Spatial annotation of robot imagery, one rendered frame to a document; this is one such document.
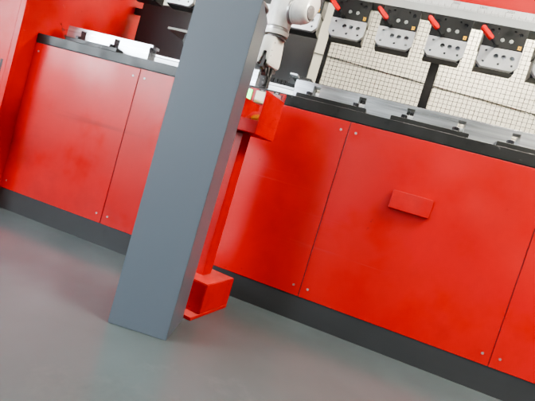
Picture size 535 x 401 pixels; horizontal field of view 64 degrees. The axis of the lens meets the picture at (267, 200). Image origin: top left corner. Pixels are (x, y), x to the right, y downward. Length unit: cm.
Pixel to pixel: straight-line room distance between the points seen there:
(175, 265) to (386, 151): 91
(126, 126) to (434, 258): 141
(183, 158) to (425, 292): 103
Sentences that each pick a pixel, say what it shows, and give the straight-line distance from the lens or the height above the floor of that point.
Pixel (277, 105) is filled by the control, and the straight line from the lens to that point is 156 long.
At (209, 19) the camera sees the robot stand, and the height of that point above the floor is 91.
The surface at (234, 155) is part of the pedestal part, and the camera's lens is 153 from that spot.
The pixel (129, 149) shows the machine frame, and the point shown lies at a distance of 203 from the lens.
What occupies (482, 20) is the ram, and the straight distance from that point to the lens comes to 197.
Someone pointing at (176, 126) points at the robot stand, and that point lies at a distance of 123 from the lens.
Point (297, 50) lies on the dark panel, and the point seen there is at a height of 124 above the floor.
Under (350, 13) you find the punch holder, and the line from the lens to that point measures 197.
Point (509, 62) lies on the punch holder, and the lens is 193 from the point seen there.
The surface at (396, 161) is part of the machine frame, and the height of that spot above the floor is 72.
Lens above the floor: 56
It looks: 4 degrees down
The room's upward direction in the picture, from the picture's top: 17 degrees clockwise
